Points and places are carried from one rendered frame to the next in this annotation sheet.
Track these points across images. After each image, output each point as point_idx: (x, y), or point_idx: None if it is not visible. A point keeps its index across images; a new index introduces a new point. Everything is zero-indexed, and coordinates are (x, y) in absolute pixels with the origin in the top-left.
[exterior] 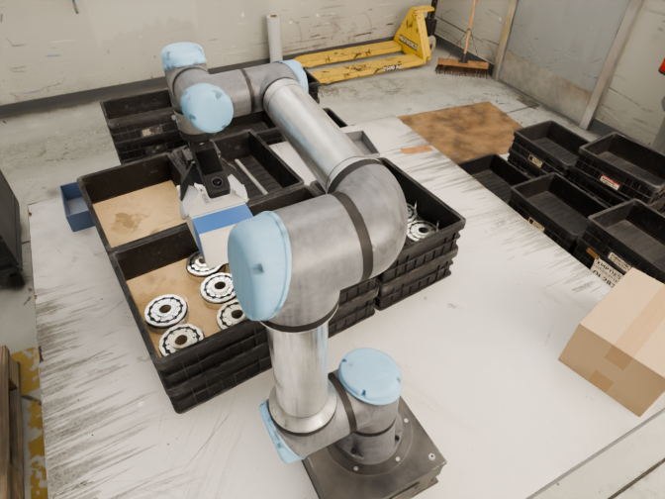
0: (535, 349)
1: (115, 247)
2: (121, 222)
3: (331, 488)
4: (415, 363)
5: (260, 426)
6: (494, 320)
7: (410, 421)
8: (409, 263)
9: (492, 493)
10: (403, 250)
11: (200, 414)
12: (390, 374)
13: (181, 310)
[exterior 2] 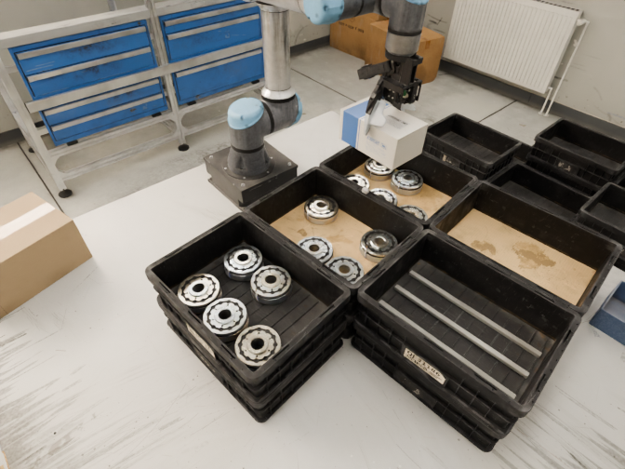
0: (107, 261)
1: (480, 183)
2: (537, 254)
3: (264, 143)
4: None
5: None
6: (136, 281)
7: (222, 169)
8: (218, 250)
9: (177, 181)
10: (223, 221)
11: None
12: (233, 106)
13: (396, 180)
